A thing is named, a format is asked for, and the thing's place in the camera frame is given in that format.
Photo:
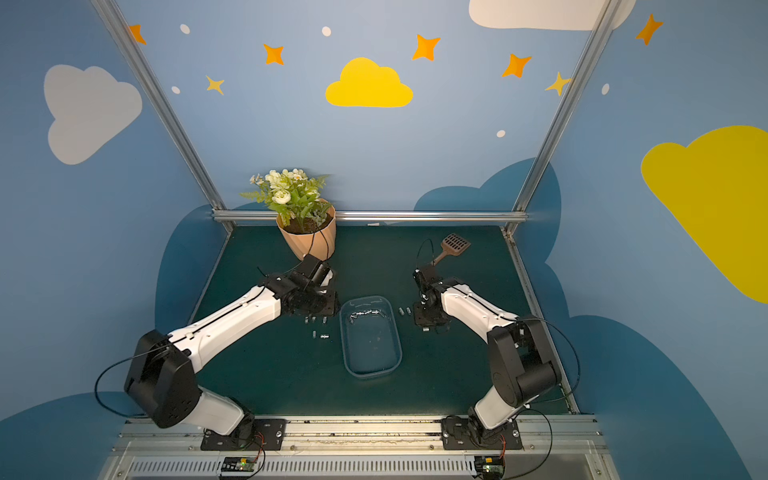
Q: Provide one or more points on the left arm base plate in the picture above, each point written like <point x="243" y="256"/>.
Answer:
<point x="250" y="435"/>

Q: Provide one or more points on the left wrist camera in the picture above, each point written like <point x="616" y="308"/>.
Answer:
<point x="314" y="272"/>

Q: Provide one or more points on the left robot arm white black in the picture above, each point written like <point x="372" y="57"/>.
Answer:
<point x="162" y="376"/>

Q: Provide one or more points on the right aluminium frame post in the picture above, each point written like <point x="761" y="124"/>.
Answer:
<point x="585" y="66"/>

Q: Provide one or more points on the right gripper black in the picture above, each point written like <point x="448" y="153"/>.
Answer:
<point x="428" y="315"/>

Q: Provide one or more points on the white flowers green plant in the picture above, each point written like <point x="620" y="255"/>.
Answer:
<point x="295" y="197"/>

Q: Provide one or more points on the clear plastic storage box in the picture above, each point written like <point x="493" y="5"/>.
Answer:
<point x="371" y="346"/>

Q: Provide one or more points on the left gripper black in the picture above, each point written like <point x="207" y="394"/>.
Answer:
<point x="320" y="300"/>

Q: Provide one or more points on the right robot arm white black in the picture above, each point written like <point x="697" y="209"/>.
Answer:
<point x="523" y="364"/>

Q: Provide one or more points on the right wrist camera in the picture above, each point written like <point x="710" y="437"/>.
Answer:
<point x="426" y="276"/>

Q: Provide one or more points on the left controller board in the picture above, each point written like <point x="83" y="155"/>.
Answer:
<point x="238" y="467"/>

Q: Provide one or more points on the aluminium frame post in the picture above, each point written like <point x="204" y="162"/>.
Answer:
<point x="115" y="23"/>
<point x="585" y="66"/>

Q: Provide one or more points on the controller board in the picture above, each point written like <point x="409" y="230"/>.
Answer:
<point x="238" y="467"/>
<point x="489" y="467"/>

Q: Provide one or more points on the left aluminium frame post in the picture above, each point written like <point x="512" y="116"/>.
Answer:
<point x="115" y="23"/>

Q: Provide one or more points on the small brown slotted scoop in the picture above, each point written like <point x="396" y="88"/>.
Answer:
<point x="452" y="245"/>

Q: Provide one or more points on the pile of chrome sockets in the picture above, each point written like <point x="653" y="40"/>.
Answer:
<point x="366" y="313"/>

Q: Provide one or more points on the aluminium back crossbar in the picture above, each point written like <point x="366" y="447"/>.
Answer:
<point x="385" y="216"/>

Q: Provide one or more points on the terracotta flower pot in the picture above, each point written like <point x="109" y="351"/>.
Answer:
<point x="320" y="243"/>

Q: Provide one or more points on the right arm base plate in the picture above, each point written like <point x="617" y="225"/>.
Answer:
<point x="468" y="433"/>

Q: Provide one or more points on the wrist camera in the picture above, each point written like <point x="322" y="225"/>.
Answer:
<point x="314" y="272"/>
<point x="426" y="276"/>

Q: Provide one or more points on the green table mat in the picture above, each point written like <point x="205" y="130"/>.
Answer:
<point x="279" y="369"/>

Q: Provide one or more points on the aluminium front rail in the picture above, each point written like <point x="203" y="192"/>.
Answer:
<point x="367" y="447"/>

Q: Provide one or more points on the right controller board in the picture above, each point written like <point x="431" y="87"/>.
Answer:
<point x="489" y="467"/>

